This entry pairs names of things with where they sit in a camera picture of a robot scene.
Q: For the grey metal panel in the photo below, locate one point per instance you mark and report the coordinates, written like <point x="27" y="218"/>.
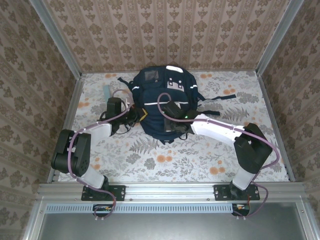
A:
<point x="175" y="227"/>

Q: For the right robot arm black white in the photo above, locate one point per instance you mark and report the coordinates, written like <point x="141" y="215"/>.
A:
<point x="215" y="127"/>

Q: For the navy blue backpack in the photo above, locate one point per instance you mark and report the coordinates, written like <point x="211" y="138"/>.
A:
<point x="150" y="112"/>

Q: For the aluminium side rail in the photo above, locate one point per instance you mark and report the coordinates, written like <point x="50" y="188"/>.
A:
<point x="75" y="95"/>
<point x="266" y="95"/>

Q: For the aluminium frame post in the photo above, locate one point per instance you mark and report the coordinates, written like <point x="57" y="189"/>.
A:
<point x="280" y="37"/>
<point x="55" y="37"/>

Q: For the light blue pencil case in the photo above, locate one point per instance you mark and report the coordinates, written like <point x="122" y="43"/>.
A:
<point x="107" y="91"/>

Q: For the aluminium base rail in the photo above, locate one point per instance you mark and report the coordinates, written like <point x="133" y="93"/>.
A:
<point x="170" y="191"/>

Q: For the thin aluminium edge strip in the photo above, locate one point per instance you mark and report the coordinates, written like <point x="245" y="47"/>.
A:
<point x="100" y="72"/>

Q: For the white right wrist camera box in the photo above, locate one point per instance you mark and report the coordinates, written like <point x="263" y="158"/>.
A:
<point x="169" y="125"/>

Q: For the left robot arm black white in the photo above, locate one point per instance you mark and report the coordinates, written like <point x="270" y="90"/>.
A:
<point x="70" y="152"/>

